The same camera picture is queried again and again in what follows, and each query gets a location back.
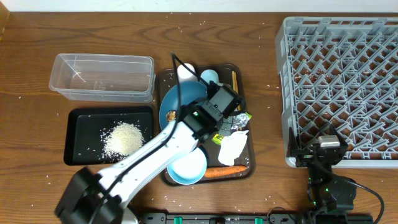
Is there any dark brown serving tray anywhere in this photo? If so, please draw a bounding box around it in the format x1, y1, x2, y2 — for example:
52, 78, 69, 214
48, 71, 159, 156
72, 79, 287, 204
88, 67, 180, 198
155, 64, 256, 184

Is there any grey dishwasher rack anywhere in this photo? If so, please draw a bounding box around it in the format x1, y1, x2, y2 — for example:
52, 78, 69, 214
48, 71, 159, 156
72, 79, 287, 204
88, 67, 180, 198
275, 17, 397, 169

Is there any light blue bowl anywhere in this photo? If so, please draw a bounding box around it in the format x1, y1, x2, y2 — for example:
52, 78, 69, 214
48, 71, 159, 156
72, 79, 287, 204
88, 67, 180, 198
167, 147, 207, 185

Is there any orange carrot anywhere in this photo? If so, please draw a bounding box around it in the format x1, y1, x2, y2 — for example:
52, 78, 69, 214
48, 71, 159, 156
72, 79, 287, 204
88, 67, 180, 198
204, 165, 247, 178

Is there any light blue plastic cup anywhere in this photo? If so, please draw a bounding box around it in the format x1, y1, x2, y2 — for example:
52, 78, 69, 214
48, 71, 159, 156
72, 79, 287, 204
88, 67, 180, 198
199, 69, 220, 85

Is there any dark blue plate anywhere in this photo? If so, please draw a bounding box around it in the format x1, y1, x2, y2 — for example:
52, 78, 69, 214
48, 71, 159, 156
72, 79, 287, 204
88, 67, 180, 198
159, 82, 207, 130

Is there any wooden chopstick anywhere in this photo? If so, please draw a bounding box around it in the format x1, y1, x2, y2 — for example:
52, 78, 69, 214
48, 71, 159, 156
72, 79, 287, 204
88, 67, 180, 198
232, 71, 241, 111
232, 71, 237, 92

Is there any black plastic tray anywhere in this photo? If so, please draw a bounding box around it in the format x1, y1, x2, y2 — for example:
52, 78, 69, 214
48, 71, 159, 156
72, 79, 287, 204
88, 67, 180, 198
63, 106, 154, 166

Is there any white plastic cup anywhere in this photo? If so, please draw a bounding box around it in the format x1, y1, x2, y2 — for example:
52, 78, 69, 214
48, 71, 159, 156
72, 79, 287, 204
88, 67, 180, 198
177, 65, 198, 83

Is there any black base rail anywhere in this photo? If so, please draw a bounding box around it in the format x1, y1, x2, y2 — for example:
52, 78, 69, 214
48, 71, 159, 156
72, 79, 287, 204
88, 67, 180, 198
138, 213, 374, 224

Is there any crumpled white paper napkin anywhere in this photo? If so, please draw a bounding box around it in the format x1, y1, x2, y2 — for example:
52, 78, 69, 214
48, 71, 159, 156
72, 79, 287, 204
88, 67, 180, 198
218, 130, 249, 166

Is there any clear plastic bin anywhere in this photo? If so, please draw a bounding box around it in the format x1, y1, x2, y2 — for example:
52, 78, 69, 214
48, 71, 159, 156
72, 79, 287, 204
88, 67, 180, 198
49, 54, 155, 103

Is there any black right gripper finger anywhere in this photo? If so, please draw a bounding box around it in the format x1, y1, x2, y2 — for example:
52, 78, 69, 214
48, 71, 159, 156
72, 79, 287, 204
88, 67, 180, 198
286, 128, 300, 158
329, 124, 348, 149

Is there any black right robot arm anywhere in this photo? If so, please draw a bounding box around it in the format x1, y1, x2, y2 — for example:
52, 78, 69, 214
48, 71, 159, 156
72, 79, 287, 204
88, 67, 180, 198
287, 126, 356, 223

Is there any crumpled foil snack wrapper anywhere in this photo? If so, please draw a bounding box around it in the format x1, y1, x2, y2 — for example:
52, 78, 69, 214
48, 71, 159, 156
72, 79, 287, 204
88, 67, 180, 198
212, 113, 252, 146

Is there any left wooden chopstick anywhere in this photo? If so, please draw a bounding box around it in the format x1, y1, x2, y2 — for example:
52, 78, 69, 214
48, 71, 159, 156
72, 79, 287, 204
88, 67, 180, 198
232, 71, 237, 92

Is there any brown food scrap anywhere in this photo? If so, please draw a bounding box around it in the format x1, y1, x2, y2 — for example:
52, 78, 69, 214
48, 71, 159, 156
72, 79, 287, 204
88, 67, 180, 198
166, 110, 177, 123

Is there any pile of rice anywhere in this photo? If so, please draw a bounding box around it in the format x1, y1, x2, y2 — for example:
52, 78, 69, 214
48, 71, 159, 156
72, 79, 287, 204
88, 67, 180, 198
100, 121, 144, 161

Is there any right wooden chopstick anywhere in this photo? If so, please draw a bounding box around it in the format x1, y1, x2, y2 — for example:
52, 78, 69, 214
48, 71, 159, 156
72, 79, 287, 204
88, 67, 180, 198
232, 71, 241, 111

